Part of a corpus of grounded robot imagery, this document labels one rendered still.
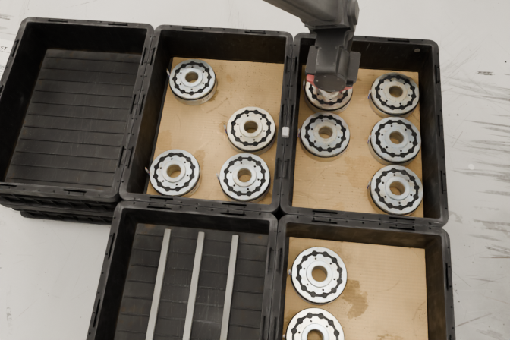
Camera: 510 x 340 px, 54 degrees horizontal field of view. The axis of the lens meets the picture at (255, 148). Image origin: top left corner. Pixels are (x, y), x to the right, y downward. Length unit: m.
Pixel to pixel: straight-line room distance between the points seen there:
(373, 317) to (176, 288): 0.37
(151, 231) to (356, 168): 0.44
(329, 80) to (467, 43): 0.63
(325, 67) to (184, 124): 0.38
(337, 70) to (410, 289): 0.43
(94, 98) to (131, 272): 0.41
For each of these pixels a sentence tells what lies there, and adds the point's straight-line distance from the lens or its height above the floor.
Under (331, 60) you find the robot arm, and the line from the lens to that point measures 0.86.
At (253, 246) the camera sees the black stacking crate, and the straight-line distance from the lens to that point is 0.99.
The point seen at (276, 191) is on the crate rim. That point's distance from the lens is 0.91.
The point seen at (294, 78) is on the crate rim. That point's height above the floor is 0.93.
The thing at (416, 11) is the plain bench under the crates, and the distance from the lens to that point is 1.46.
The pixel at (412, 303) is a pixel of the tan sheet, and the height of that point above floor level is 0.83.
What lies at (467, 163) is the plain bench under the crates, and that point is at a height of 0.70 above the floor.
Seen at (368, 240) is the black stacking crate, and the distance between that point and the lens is 0.98.
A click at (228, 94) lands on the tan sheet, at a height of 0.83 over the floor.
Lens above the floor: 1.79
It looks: 66 degrees down
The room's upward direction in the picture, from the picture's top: 6 degrees counter-clockwise
